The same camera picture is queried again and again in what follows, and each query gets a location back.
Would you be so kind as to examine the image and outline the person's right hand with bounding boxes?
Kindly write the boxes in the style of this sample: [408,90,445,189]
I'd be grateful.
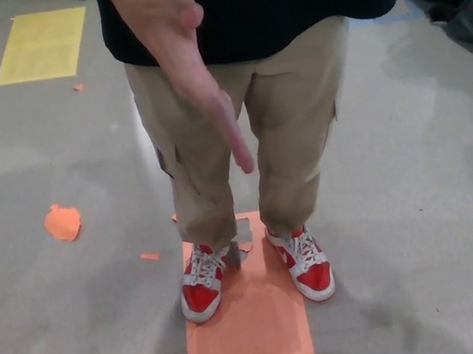
[140,0,257,186]

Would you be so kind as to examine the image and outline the person's right red white sneaker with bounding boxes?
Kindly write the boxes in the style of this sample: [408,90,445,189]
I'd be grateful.
[172,238,241,327]

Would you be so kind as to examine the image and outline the person's red white sneaker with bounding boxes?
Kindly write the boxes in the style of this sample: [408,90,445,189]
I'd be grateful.
[263,218,339,310]
[172,238,241,327]

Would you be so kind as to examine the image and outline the person's left red white sneaker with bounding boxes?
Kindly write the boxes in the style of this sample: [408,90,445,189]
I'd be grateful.
[263,218,339,310]

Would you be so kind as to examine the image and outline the khaki cargo trousers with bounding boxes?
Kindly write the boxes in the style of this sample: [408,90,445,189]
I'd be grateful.
[120,13,379,259]

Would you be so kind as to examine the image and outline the yellow rectangular floor paper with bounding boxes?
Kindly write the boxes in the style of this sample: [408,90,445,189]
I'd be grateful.
[0,4,97,87]

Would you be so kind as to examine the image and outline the large torn orange paper scrap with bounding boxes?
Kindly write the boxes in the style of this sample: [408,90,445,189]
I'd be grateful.
[40,200,86,247]

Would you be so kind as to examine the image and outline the orange rectangular floor paper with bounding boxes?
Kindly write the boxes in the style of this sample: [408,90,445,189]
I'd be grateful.
[165,204,316,354]

